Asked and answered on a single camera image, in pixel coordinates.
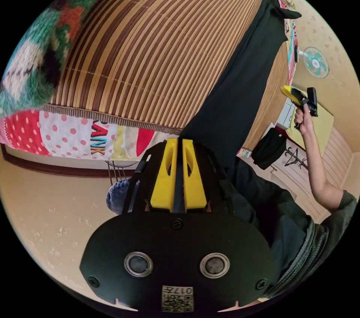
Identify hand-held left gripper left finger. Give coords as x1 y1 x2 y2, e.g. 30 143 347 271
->
150 138 179 209

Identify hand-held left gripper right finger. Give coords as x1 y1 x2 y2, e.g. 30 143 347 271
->
182 138 208 210

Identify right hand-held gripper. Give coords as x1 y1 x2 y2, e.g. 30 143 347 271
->
280 85 311 129

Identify black pants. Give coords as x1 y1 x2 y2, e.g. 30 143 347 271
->
178 0 302 172

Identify person's right forearm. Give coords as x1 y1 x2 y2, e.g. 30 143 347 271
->
301 125 347 211

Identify person's right hand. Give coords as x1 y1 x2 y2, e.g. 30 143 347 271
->
293 105 314 134

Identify green standing fan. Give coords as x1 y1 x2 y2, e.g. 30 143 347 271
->
297 46 330 79

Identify black hanging cloth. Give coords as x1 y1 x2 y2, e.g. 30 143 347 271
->
251 128 288 170

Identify person's body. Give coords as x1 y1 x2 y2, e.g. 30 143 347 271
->
225 155 358 299

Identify bed with woven mat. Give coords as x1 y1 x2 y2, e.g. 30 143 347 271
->
0 0 299 162

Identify green patterned knitted sweater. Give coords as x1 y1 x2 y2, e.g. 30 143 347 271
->
0 0 158 118

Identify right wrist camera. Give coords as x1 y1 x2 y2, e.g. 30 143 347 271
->
306 87 319 117

